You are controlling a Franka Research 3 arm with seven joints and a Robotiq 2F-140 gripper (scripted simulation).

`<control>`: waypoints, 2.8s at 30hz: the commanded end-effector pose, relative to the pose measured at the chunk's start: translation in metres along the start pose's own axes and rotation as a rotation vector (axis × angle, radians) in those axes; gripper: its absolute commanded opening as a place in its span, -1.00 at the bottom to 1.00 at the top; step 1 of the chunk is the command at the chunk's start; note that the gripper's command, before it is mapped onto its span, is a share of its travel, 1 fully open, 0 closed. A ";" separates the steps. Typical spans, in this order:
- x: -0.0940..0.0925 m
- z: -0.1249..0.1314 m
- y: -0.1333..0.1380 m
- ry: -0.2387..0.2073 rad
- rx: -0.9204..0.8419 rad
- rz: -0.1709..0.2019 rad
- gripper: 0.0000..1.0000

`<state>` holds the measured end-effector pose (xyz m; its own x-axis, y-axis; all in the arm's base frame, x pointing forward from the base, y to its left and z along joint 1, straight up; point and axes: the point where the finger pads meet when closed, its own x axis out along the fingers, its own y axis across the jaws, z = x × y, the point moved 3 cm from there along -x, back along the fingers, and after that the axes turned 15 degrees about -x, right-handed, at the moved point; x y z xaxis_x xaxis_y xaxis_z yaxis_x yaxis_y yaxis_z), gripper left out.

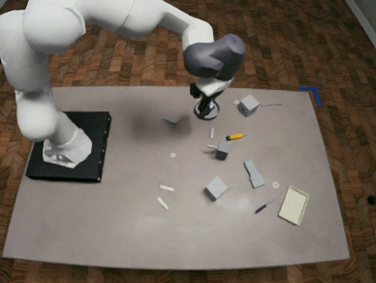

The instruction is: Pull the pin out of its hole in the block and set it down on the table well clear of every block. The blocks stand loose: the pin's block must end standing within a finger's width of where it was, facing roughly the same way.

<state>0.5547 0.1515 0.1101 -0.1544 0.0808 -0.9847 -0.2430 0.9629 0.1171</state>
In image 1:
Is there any cream shallow tray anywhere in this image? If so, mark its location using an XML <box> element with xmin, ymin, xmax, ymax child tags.
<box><xmin>277</xmin><ymin>185</ymin><xmax>309</xmax><ymax>226</ymax></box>

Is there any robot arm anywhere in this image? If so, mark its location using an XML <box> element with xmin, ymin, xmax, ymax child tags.
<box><xmin>0</xmin><ymin>0</ymin><xmax>246</xmax><ymax>169</ymax></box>

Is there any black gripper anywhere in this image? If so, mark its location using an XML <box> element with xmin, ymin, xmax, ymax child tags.
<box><xmin>198</xmin><ymin>89</ymin><xmax>225</xmax><ymax>119</ymax></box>

